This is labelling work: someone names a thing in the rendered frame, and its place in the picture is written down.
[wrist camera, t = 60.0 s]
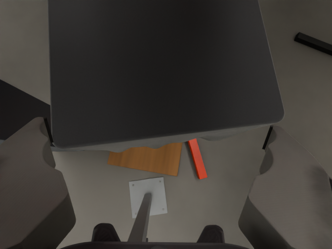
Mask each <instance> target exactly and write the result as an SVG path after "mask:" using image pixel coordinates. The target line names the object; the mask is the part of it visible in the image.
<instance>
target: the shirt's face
mask: <svg viewBox="0 0 332 249"><path fill-rule="evenodd" d="M49 9H50V39H51V70H52V101H53V131H54V141H55V143H56V144H58V145H68V144H77V143H85V142H93V141H101V140H109V139H117V138H125V137H133V136H142V135H149V134H157V133H166V132H174V131H182V130H190V129H198V128H206V127H214V126H222V125H234V124H242V123H250V122H258V121H266V120H274V119H279V118H281V117H282V115H283V109H282V105H281V100H280V96H279V92H278V88H277V84H276V79H275V75H274V71H273V67H272V62H271V58H270V54H269V50H268V46H267V41H266V37H265V33H264V29H263V25H262V21H261V16H260V12H259V8H258V4H257V0H49Z"/></svg>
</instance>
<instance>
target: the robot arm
mask: <svg viewBox="0 0 332 249"><path fill-rule="evenodd" d="M51 143H53V139H52V135H51V132H50V128H49V125H48V121H47V118H46V117H37V118H34V119H33V120H31V121H30V122H29V123H27V124H26V125H25V126H23V127H22V128H21V129H19V130H18V131H17V132H15V133H14V134H13V135H12V136H10V137H9V138H8V139H7V140H5V141H4V142H3V143H2V144H0V249H56V248H57V247H58V246H59V244H60V243H61V242H62V241H63V240H64V238H65V237H66V236H67V235H68V233H69V232H70V231H71V230H72V228H73V227H74V225H75V223H76V216H75V213H74V209H73V206H72V202H71V199H70V195H69V192H68V188H67V185H66V182H65V179H64V177H63V174H62V172H61V171H59V170H57V169H55V166H56V164H55V160H54V157H53V154H52V150H51V147H50V145H51ZM262 149H264V150H265V156H264V159H263V161H262V164H261V166H260V169H259V172H260V175H258V176H256V177H255V178H254V180H253V183H252V185H251V188H250V191H249V194H248V196H247V199H246V202H245V205H244V207H243V210H242V213H241V215H240V218H239V221H238V225H239V228H240V230H241V231H242V233H243V234H244V235H245V237H246V238H247V239H248V241H249V242H250V244H251V245H252V246H253V248H254V249H332V180H331V178H330V177H329V175H328V174H327V172H326V171H325V170H324V168H323V167H322V165H321V164H320V163H319V162H318V161H317V159H316V158H315V157H314V156H313V155H312V154H311V153H310V152H309V151H308V150H307V149H306V148H304V147H303V146H302V145H301V144H300V143H299V142H298V141H297V140H296V139H294V138H293V137H292V136H291V135H290V134H289V133H288V132H287V131H285V130H284V129H283V128H282V127H281V126H278V125H270V128H269V131H268V133H267V136H266V139H265V142H264V144H263V147H262ZM60 249H248V248H246V247H242V246H238V245H234V244H227V243H225V239H224V232H223V230H222V228H221V227H220V226H218V225H207V226H205V227H204V229H203V231H202V233H201V235H200V237H199V239H198V241H197V242H196V243H177V242H121V241H120V239H119V237H118V235H117V233H116V231H115V229H114V227H113V225H112V224H110V223H99V224H97V225H96V226H95V227H94V229H93V234H92V239H91V242H84V243H78V244H73V245H70V246H66V247H63V248H60Z"/></svg>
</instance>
